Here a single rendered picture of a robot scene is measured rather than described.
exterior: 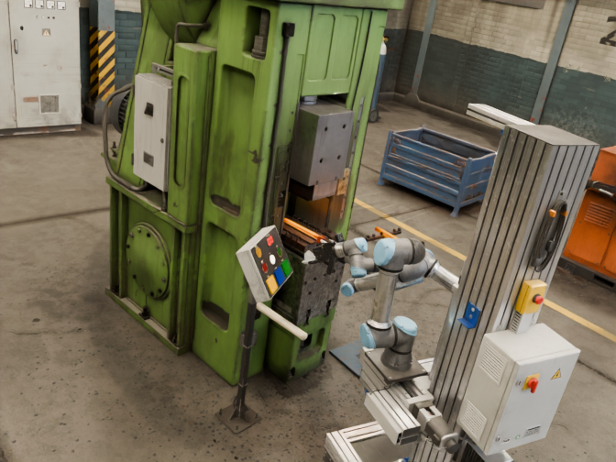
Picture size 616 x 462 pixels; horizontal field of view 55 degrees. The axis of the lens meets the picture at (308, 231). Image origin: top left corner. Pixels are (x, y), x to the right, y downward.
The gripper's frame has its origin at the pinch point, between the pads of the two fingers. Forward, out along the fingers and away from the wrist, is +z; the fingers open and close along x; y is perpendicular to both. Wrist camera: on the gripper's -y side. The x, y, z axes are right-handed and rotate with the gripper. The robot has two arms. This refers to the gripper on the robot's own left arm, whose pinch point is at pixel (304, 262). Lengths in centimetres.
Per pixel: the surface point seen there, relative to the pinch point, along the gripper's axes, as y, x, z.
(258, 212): 30.2, -14.5, 22.7
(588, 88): -46, -803, -187
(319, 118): 67, -27, -24
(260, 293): -2.6, 27.5, 14.6
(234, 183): 48, -25, 37
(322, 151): 50, -34, -17
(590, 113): -85, -796, -182
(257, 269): 10.2, 28.1, 11.1
